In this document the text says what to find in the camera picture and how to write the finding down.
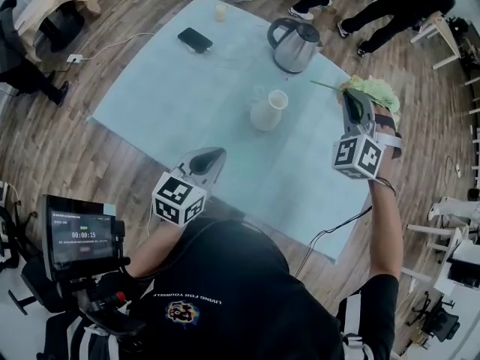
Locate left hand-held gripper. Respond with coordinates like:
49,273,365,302
151,147,227,228

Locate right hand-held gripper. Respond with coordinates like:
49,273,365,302
331,88,403,181

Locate white flowers bunch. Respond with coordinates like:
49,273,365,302
310,75,401,123

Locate white ribbed vase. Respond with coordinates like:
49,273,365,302
250,89,290,133

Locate person's right forearm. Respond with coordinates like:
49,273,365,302
365,178,404,277

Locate person's left forearm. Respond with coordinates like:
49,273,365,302
127,219,185,277

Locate person's right hand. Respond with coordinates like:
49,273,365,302
375,112,398,131

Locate light blue cloth table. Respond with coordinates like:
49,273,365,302
86,0,380,266

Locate steel electric kettle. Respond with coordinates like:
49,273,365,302
266,16,323,75

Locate wooden top white desk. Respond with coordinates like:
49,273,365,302
410,9,462,71

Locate black smartphone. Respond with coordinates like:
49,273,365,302
177,27,214,55

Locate person's black t-shirt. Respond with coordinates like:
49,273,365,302
129,215,401,360

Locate black rig monitor screen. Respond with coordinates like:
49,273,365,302
39,194,127,281

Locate black desktop monitor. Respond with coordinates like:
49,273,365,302
448,259,480,288

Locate black office chair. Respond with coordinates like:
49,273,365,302
406,290,461,343
7,262,52,317

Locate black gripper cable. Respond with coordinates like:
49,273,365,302
294,178,397,277

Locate white floor cable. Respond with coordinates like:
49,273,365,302
80,31,155,62

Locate black monitor mount rig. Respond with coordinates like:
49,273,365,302
22,256,151,337

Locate white backpack strap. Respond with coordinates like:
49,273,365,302
339,292,376,360
76,322,121,360

